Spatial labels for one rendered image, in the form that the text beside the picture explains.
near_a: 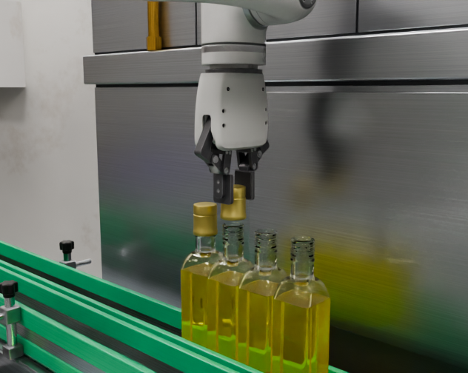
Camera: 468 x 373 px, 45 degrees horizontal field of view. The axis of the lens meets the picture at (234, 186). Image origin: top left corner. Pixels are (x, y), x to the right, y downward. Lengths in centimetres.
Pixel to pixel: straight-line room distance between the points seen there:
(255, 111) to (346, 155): 14
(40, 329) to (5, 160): 316
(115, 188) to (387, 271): 66
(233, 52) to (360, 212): 28
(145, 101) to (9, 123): 295
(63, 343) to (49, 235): 308
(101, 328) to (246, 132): 42
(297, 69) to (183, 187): 35
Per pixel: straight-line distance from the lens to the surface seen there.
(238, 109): 73
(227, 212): 76
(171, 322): 99
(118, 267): 129
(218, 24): 73
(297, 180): 86
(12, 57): 387
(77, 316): 103
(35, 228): 405
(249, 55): 73
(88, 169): 375
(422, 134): 75
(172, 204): 110
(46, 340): 99
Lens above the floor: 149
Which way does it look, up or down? 10 degrees down
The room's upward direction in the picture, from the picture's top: straight up
